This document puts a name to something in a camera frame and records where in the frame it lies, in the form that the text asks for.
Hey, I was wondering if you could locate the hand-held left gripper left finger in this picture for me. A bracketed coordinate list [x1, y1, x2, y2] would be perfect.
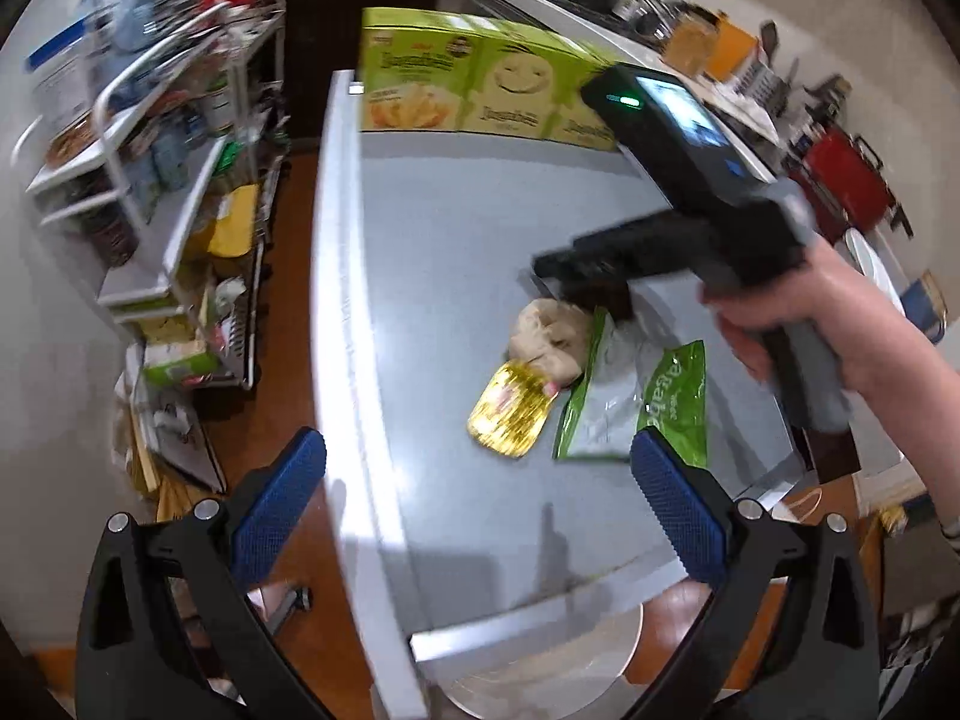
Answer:
[75, 427, 331, 720]

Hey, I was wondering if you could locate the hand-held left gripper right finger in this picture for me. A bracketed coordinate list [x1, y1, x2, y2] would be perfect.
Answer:
[626, 426, 880, 720]

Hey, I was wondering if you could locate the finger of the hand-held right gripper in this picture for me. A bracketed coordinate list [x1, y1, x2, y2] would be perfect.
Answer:
[531, 246, 638, 320]
[571, 211, 676, 260]

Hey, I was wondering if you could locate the clear plastic bag with food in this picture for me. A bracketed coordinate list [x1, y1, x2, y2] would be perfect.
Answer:
[508, 298, 594, 384]

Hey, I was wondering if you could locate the green snack bag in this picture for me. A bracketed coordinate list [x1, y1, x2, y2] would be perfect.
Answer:
[553, 307, 709, 467]

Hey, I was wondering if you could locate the gold foil packet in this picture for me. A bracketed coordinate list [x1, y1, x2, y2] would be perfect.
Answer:
[466, 359, 560, 461]

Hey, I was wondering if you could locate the person's right forearm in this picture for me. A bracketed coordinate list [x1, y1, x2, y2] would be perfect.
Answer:
[840, 292, 960, 535]

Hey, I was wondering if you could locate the person's right hand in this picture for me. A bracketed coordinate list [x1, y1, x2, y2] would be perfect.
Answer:
[711, 242, 906, 400]

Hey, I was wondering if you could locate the green snack box smiling face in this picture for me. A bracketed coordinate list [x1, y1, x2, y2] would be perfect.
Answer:
[550, 101, 625, 152]
[457, 36, 595, 141]

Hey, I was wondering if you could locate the metal utensil holder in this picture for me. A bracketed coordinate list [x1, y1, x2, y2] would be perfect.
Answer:
[738, 59, 782, 103]

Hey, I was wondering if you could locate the red pot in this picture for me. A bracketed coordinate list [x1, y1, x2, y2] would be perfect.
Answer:
[790, 127, 914, 242]

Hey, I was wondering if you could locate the orange cutting board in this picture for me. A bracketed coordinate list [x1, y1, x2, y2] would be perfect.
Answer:
[704, 10, 759, 80]

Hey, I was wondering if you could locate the green snack box fries picture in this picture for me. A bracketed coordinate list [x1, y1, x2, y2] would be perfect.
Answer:
[361, 7, 482, 133]

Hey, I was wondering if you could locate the white rack cart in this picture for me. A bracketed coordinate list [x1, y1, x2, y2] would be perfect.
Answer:
[13, 0, 291, 392]

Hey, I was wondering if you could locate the blue bag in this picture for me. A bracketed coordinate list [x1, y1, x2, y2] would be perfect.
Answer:
[81, 0, 160, 55]

